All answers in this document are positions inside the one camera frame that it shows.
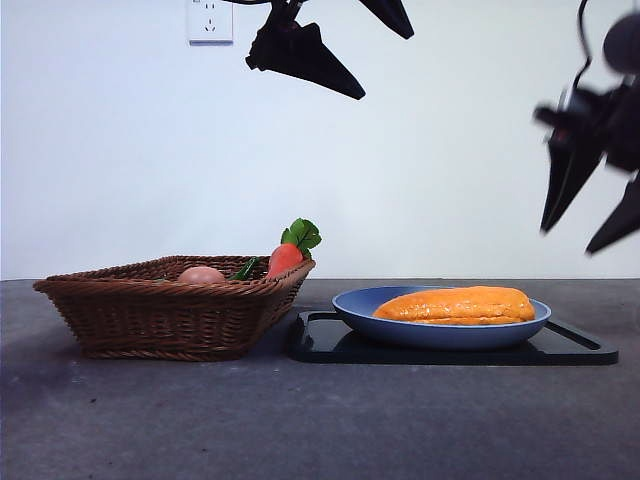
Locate yellow toy corn cob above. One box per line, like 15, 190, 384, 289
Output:
372, 285, 536, 326

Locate blue round plate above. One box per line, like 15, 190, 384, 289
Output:
331, 285, 553, 351

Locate brown wicker basket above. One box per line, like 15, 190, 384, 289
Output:
32, 255, 317, 362

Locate orange toy carrot green leaves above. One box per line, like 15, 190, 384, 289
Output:
264, 218, 322, 279

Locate brown egg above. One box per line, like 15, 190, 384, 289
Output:
177, 266, 227, 285

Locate black flat tray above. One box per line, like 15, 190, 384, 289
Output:
287, 309, 620, 366

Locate white wall socket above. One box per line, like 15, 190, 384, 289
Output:
188, 0, 235, 47

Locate black cable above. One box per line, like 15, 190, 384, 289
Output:
573, 0, 596, 89

